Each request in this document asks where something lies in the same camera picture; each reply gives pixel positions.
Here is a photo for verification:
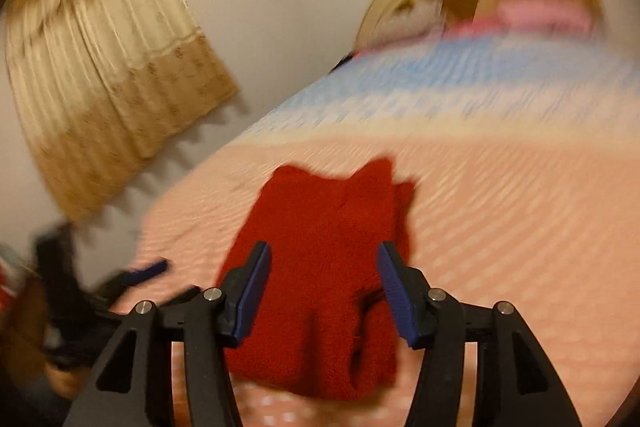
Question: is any polka dot bed sheet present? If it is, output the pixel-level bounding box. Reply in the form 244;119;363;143
107;24;640;427

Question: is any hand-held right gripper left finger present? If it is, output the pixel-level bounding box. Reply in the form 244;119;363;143
65;241;273;427

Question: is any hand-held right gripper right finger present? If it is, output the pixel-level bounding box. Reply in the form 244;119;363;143
376;241;583;427

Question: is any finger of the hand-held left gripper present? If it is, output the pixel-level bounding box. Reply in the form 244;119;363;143
97;258;170;303
107;286;202;315

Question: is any red checked cloth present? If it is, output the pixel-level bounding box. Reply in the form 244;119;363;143
0;244;28;313

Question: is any red embroidered sweater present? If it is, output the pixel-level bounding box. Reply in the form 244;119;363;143
216;156;420;403

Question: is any striped pillow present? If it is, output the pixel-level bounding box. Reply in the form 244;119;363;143
382;0;447;44

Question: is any beige floral side curtain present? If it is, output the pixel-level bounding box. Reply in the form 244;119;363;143
4;0;241;225

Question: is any pink pillow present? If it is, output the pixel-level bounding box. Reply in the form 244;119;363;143
494;0;597;34

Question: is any pink blanket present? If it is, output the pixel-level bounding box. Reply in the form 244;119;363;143
447;18;503;38

